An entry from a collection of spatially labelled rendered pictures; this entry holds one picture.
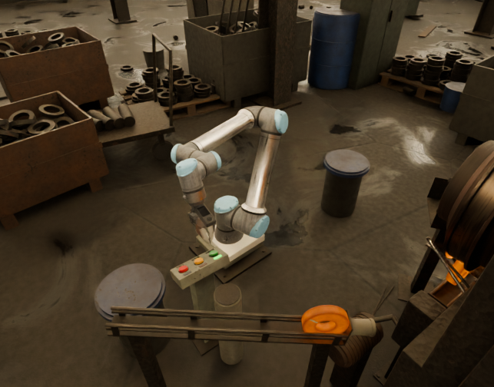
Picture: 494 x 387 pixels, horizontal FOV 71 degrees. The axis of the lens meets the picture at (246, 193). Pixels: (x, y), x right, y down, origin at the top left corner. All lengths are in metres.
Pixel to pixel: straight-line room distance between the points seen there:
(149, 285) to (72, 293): 0.79
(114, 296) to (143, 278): 0.15
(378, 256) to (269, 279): 0.76
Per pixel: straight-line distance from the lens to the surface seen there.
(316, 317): 1.22
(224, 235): 2.18
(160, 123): 3.29
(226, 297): 1.54
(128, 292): 1.76
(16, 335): 2.41
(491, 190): 1.07
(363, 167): 2.52
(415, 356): 1.10
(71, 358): 2.19
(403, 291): 2.37
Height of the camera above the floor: 1.78
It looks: 39 degrees down
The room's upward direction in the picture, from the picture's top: 1 degrees counter-clockwise
